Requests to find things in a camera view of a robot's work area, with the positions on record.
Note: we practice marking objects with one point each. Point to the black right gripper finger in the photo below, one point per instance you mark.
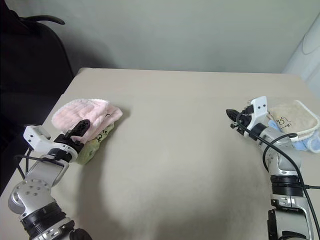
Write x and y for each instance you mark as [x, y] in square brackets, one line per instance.
[233, 118]
[233, 112]

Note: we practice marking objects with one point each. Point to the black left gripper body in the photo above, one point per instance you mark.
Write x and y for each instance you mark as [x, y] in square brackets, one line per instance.
[68, 142]

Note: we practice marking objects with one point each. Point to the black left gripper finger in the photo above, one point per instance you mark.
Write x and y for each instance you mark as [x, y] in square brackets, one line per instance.
[78, 126]
[83, 131]

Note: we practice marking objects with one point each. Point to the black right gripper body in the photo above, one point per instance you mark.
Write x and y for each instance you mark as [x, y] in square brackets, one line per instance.
[246, 118]

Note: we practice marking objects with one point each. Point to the pink ribbed embroidered towel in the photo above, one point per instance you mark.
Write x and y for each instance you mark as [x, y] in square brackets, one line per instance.
[80, 111]

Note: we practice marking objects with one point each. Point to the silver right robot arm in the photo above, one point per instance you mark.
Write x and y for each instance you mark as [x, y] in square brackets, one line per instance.
[285, 162]

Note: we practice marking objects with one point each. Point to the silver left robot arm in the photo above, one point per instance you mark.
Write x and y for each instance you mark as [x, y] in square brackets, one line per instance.
[35, 187]

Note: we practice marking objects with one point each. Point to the green embroidered towel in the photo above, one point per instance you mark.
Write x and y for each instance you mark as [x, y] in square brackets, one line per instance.
[88, 152]

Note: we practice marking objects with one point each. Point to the beige embroidered towel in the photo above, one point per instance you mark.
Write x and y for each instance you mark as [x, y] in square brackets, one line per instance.
[292, 115]

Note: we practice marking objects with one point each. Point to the light blue towel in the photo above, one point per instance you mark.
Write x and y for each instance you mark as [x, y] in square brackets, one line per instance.
[303, 145]

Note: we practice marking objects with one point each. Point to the black office chair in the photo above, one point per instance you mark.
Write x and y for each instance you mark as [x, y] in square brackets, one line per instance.
[30, 62]

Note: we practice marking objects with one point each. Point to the white rounded appliance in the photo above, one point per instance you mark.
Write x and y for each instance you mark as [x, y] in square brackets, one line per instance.
[308, 57]

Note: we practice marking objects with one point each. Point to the dark rounded shape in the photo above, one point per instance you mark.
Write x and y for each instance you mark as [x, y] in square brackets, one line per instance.
[80, 234]

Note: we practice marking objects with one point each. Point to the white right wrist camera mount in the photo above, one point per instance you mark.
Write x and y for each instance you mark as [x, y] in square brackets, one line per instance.
[260, 107]

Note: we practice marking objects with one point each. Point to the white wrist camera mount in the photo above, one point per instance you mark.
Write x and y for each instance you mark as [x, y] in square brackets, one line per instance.
[36, 138]
[260, 107]

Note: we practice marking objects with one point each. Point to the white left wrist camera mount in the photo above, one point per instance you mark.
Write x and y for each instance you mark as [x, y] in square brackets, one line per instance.
[36, 138]

